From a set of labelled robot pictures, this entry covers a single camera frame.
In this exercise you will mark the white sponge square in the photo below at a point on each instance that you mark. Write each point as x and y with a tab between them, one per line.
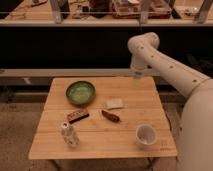
115	103

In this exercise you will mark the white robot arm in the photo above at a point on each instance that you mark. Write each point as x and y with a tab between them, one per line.
195	142

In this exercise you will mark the wooden folding table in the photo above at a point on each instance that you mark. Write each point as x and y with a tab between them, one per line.
99	137

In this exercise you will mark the brown sausage piece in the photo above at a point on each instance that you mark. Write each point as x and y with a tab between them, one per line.
110	116

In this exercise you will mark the green ceramic bowl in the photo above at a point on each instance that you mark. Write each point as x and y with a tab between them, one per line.
80	92

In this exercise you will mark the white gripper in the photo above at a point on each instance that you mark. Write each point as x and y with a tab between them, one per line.
137	74

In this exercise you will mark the white paper cup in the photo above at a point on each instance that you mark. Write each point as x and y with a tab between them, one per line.
146	136

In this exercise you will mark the brown chocolate bar box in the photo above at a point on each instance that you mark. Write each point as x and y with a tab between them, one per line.
77	115

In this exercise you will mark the wooden shelf rack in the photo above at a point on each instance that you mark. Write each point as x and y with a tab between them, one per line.
116	13

